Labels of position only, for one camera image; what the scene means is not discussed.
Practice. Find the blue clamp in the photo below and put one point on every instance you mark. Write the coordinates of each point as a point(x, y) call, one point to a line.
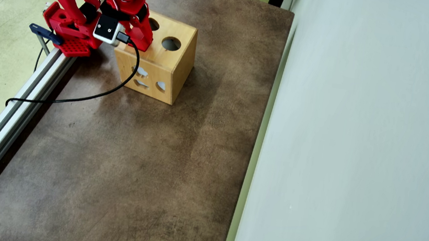
point(45, 33)

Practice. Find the wooden shape sorter box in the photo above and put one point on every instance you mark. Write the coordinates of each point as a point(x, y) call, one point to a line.
point(167, 72)

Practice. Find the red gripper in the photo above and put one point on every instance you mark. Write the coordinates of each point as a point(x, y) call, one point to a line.
point(142, 28)

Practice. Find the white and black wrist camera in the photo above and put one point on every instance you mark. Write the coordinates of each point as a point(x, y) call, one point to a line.
point(107, 29)

